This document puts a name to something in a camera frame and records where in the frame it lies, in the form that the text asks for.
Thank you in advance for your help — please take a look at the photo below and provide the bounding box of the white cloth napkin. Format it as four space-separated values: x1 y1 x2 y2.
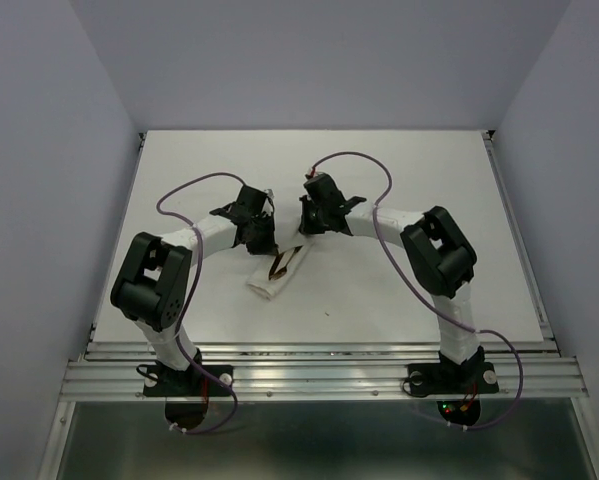
246 234 313 300

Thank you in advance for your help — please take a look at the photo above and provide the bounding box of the gold knife green handle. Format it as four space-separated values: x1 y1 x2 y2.
276 245 303 275

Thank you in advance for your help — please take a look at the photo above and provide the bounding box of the gold fork green handle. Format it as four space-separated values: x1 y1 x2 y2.
268 254 287 281

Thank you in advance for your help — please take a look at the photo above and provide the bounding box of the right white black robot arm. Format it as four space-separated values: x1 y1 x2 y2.
299 195 484 390

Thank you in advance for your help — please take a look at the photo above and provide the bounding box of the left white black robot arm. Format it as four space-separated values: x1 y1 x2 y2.
110 209 277 394

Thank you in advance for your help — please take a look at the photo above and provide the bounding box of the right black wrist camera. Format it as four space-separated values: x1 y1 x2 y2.
303 173 367 213

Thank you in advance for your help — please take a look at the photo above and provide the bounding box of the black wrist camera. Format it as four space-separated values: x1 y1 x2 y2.
303 173 367 213
210 185 273 225

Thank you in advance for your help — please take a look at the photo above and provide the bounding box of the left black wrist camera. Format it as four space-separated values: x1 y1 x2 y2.
210 185 273 225

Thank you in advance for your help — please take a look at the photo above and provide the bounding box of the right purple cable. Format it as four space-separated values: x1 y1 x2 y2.
306 151 524 432

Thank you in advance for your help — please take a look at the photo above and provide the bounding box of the purple cable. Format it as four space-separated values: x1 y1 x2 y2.
306 151 524 432
156 172 239 435

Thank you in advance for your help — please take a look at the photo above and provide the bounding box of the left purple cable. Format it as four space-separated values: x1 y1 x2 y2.
156 172 239 435

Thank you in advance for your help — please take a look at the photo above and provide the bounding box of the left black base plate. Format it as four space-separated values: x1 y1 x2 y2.
136 362 230 398

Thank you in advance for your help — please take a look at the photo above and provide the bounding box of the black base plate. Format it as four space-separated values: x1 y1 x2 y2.
136 362 230 398
401 362 499 398

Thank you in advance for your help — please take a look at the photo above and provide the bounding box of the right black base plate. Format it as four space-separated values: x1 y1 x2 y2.
401 362 499 398

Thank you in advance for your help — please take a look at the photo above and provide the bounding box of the aluminium rail frame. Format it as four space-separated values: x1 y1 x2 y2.
40 130 599 479

